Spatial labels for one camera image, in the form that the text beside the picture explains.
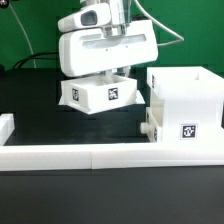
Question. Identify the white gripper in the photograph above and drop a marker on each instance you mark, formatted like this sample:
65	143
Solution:
88	51

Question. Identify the white U-shaped fence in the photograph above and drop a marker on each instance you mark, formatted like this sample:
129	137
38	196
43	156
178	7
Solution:
101	156

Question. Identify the white drawer cabinet frame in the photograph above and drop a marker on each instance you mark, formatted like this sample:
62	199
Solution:
188	102

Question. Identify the white fiducial marker sheet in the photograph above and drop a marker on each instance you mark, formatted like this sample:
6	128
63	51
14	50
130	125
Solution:
139	99

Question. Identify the white drawer box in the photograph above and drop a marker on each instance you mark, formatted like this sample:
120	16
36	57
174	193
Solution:
151	127
96	93

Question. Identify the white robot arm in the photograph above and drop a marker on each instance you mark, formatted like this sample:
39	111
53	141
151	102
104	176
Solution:
120	18

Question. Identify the white front drawer box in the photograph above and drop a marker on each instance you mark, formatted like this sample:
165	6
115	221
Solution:
151	127

